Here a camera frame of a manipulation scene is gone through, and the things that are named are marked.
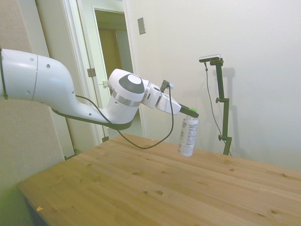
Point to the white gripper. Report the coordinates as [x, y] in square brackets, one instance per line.
[167, 104]

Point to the white coconut water bottle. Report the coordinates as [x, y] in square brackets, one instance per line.
[188, 136]

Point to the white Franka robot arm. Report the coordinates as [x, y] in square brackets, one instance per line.
[58, 82]

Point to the brown wooden door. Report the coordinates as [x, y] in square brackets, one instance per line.
[110, 49]

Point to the metal door hinge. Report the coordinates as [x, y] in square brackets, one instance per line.
[91, 72]

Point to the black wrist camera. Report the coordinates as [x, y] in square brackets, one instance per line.
[165, 85]

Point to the black camera stand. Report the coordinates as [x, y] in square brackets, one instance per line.
[223, 103]

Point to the grey exterior camera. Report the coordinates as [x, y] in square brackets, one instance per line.
[210, 58]

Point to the white door frame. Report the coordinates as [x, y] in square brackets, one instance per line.
[77, 47]

